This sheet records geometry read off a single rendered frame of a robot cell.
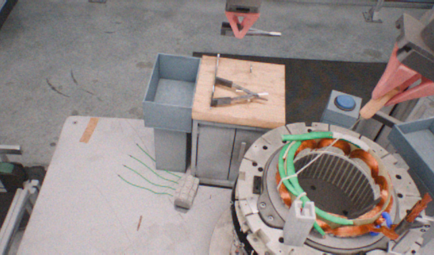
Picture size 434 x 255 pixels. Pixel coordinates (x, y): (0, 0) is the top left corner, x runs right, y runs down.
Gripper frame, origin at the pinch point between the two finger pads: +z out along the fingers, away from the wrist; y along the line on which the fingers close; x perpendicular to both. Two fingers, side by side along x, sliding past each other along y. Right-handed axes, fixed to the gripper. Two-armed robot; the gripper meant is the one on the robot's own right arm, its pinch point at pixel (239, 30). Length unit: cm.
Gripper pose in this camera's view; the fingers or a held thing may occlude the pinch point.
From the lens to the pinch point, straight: 88.8
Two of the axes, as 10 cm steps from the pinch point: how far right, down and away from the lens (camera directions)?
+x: 9.9, 1.0, -0.1
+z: -0.6, 6.5, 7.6
